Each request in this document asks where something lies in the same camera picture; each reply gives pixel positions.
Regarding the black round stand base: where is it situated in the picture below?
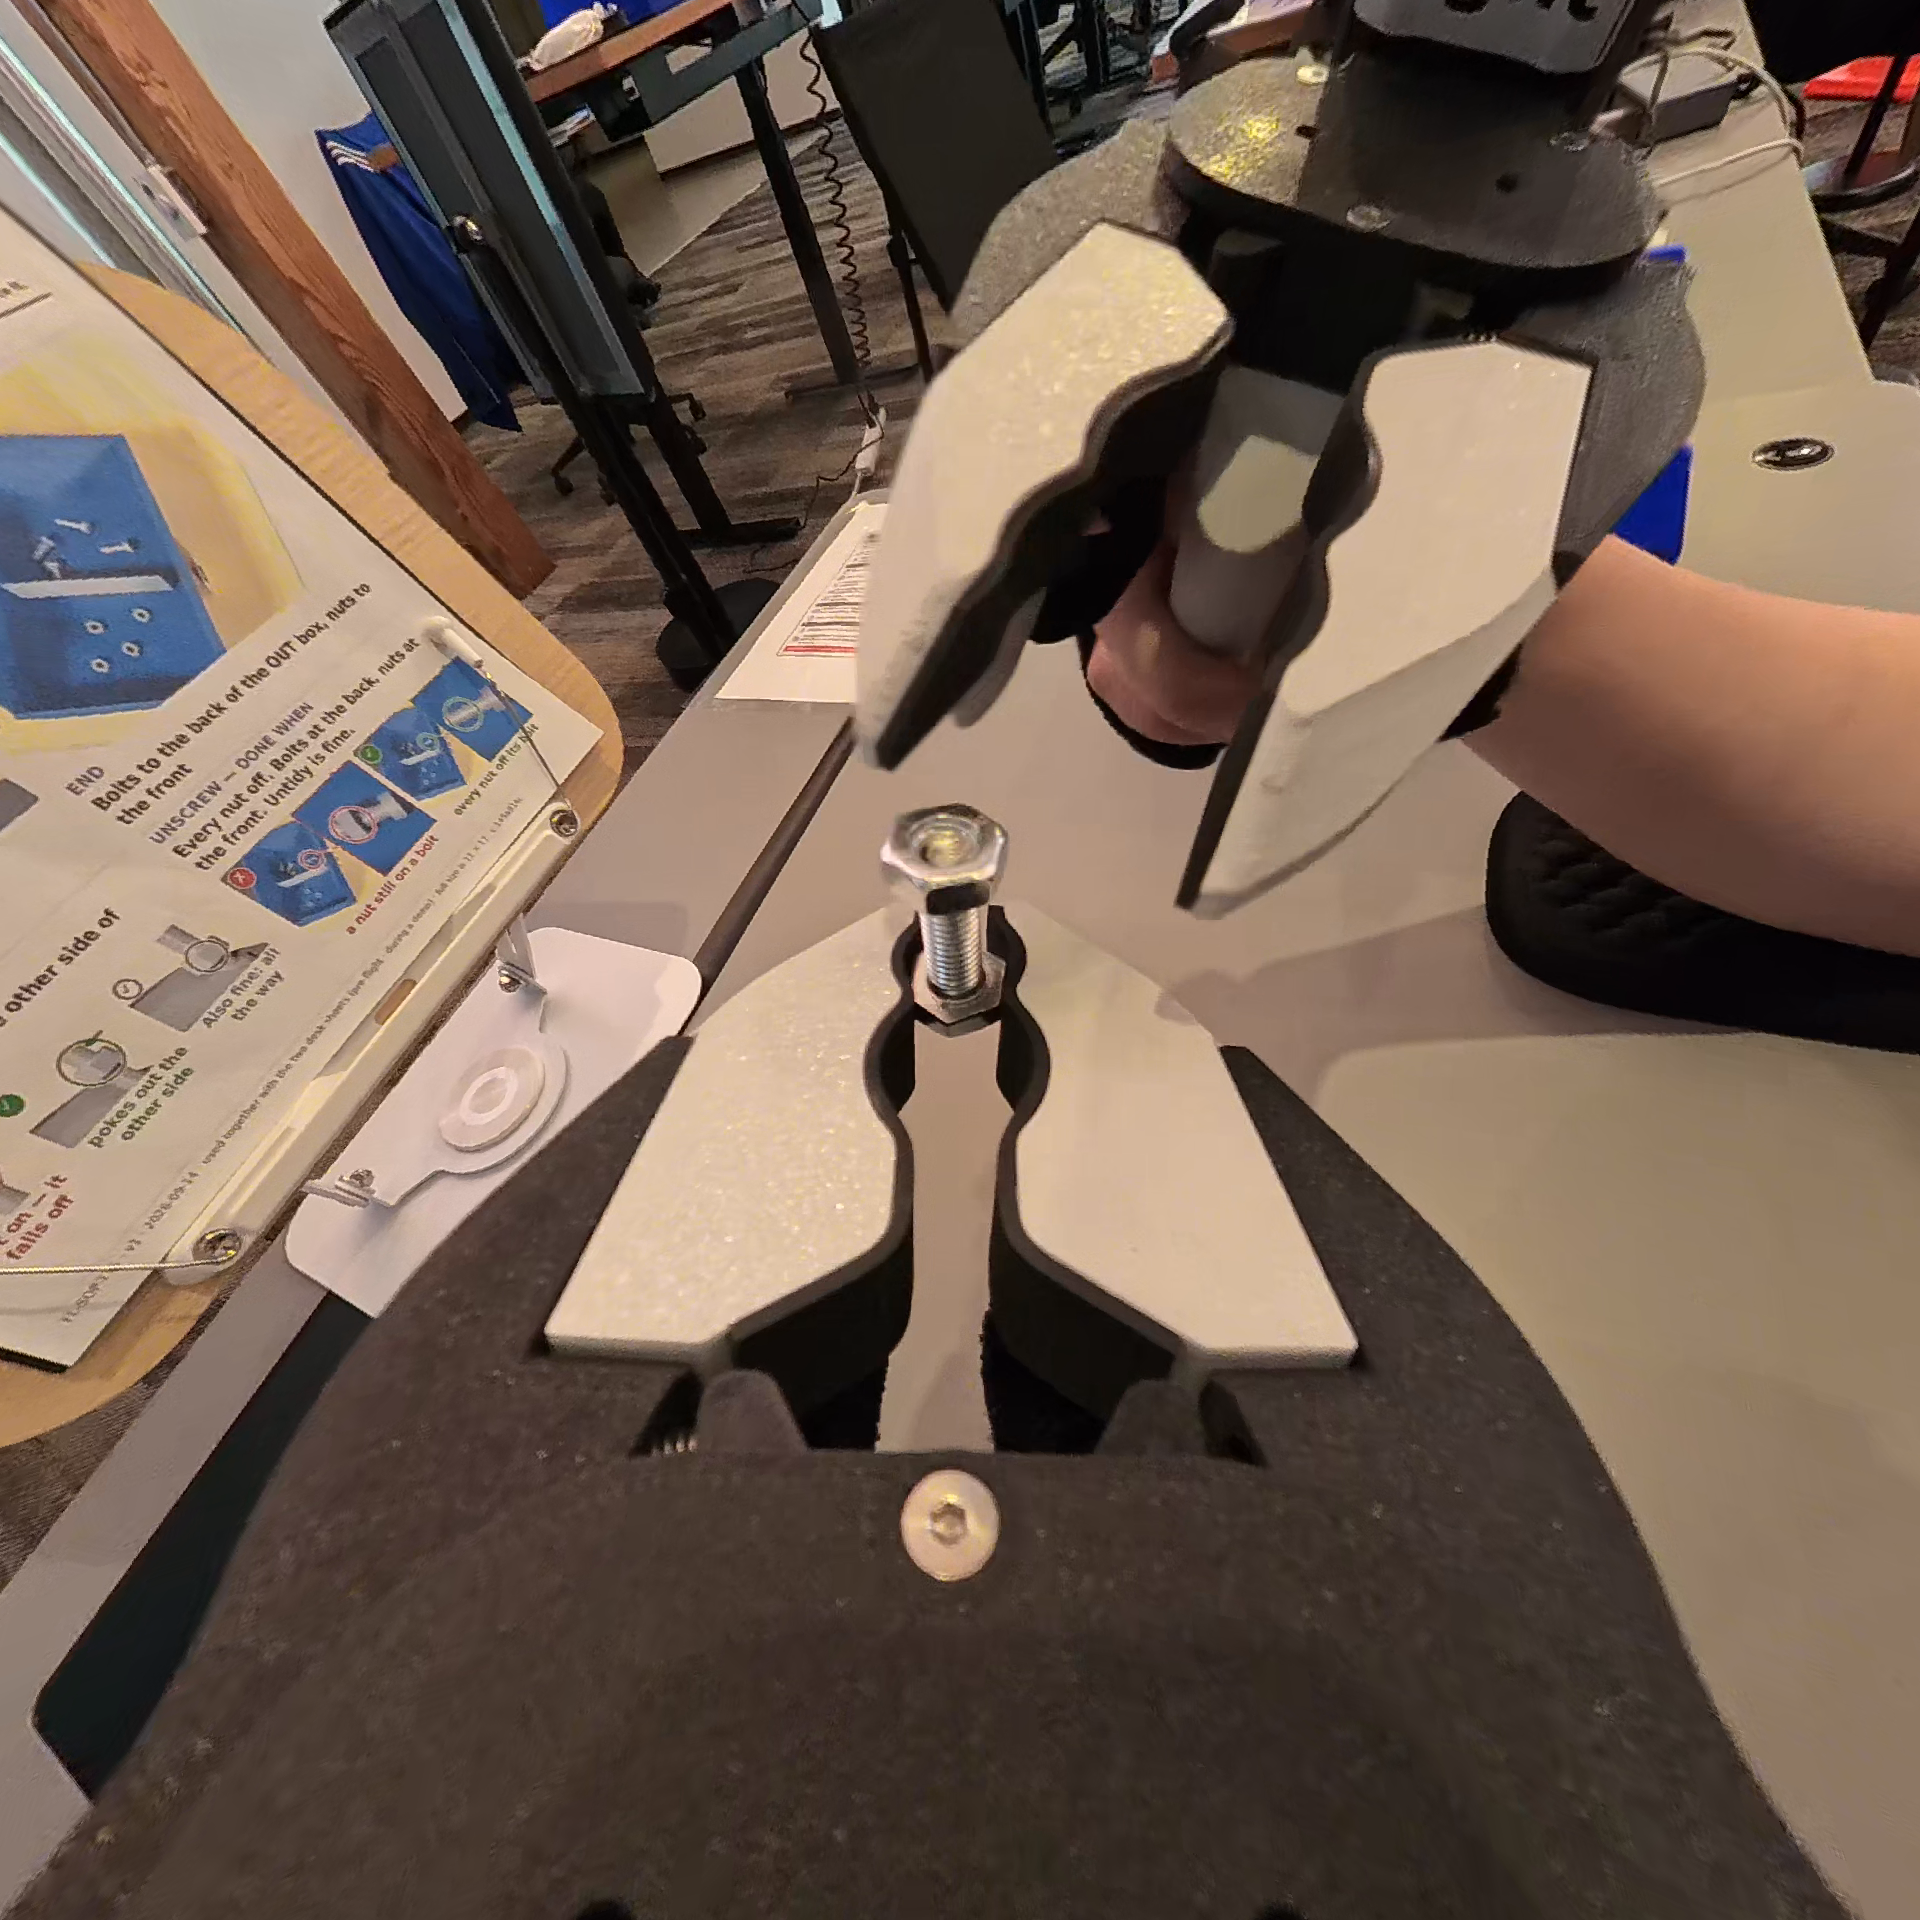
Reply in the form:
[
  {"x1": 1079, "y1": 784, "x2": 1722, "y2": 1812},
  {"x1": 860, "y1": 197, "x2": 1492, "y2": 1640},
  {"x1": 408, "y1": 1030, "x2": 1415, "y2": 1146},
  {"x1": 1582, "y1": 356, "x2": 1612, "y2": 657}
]
[{"x1": 656, "y1": 577, "x2": 781, "y2": 685}]

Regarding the silver hex nut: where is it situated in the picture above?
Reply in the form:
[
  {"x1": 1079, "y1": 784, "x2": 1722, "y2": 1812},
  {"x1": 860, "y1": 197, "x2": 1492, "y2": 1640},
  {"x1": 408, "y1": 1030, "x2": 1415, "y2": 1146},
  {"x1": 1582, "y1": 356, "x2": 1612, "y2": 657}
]
[{"x1": 880, "y1": 805, "x2": 1009, "y2": 904}]

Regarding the wooden document stand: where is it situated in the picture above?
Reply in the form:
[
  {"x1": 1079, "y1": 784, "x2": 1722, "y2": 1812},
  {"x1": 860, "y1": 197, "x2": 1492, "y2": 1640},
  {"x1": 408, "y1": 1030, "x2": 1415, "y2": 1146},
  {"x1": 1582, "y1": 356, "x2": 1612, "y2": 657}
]
[{"x1": 0, "y1": 210, "x2": 705, "y2": 1450}]

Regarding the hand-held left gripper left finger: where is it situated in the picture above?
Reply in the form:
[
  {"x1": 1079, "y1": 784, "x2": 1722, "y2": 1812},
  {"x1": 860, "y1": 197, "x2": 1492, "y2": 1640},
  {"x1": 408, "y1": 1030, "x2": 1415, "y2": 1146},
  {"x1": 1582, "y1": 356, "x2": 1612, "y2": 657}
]
[{"x1": 544, "y1": 900, "x2": 921, "y2": 1453}]

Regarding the instruction board on stand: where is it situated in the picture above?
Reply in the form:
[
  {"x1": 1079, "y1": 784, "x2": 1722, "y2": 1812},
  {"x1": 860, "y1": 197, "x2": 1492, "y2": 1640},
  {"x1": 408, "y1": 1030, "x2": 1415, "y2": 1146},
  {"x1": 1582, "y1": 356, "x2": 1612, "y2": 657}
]
[{"x1": 0, "y1": 217, "x2": 606, "y2": 1370}]

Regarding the black coiled cable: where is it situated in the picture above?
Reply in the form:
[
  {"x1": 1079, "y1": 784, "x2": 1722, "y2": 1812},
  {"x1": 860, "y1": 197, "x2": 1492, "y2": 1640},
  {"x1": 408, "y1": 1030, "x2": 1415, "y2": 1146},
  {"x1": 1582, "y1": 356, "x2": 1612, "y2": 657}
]
[{"x1": 801, "y1": 29, "x2": 880, "y2": 396}]

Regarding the white paper sheet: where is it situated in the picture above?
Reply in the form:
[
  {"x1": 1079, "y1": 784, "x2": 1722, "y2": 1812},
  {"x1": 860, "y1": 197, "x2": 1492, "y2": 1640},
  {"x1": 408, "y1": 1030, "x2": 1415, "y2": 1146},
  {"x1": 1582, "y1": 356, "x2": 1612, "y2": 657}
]
[{"x1": 718, "y1": 502, "x2": 903, "y2": 707}]

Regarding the wooden beam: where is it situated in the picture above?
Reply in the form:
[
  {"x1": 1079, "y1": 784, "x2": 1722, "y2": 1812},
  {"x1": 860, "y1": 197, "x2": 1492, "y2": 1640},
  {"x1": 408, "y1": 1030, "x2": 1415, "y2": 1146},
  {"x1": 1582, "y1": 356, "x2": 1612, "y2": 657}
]
[{"x1": 37, "y1": 0, "x2": 558, "y2": 602}]

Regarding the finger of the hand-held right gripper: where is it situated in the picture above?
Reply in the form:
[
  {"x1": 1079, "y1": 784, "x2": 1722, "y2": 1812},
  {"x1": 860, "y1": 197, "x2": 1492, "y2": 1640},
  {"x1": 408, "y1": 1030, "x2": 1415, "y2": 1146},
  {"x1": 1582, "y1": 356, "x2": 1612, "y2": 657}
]
[
  {"x1": 1175, "y1": 342, "x2": 1594, "y2": 916},
  {"x1": 853, "y1": 221, "x2": 1234, "y2": 774}
]

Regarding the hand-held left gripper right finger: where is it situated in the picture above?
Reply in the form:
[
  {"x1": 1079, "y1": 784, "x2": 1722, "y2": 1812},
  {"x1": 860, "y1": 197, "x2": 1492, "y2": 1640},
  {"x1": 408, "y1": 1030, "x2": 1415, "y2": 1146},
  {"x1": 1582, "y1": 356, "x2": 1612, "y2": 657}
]
[{"x1": 978, "y1": 900, "x2": 1361, "y2": 1453}]

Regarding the person's right forearm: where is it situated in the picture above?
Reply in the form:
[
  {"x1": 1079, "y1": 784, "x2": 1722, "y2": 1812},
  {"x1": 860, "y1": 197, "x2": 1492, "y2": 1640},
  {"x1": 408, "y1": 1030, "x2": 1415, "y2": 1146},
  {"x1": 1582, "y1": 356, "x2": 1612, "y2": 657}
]
[{"x1": 1463, "y1": 533, "x2": 1920, "y2": 963}]

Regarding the blue plastic bin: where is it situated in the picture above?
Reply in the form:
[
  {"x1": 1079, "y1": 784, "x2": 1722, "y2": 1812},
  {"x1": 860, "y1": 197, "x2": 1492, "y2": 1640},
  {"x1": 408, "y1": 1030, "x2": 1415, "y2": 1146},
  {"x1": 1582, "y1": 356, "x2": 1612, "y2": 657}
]
[{"x1": 1612, "y1": 240, "x2": 1700, "y2": 566}]

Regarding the black metal rolling stand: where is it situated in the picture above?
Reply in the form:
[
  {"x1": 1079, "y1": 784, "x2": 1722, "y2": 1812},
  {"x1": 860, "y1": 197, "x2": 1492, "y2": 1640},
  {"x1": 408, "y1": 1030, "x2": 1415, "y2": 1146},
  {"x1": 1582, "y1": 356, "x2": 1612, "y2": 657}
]
[{"x1": 321, "y1": 0, "x2": 804, "y2": 684}]

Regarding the black elbow rest pad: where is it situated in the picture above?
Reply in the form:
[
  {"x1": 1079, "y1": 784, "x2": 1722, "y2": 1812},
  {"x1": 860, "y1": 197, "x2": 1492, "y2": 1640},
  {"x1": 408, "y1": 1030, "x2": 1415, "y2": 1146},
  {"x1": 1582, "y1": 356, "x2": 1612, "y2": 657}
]
[{"x1": 1486, "y1": 790, "x2": 1920, "y2": 1058}]

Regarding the wooden standing desk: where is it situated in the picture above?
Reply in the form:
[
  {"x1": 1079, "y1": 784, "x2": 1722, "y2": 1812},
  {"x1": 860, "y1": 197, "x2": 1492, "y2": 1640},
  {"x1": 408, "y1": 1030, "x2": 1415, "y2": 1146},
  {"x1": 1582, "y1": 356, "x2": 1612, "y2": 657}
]
[{"x1": 517, "y1": 0, "x2": 934, "y2": 401}]

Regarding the person's right hand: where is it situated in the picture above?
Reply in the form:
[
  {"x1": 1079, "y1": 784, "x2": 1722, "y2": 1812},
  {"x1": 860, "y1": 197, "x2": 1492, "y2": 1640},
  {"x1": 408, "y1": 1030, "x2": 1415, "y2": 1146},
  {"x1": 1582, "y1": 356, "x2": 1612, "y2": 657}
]
[{"x1": 1079, "y1": 517, "x2": 1277, "y2": 753}]

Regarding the silver hex bolt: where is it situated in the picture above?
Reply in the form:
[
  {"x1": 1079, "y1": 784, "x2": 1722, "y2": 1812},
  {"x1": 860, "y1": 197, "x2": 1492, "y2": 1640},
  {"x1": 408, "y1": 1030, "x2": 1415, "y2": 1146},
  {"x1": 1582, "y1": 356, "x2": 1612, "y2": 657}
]
[{"x1": 903, "y1": 877, "x2": 1028, "y2": 1034}]

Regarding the blue garment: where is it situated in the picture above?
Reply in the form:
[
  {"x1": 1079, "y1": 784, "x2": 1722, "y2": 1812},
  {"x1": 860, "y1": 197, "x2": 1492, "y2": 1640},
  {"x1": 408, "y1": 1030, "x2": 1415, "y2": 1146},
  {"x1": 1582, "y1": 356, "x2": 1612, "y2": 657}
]
[{"x1": 316, "y1": 112, "x2": 528, "y2": 436}]

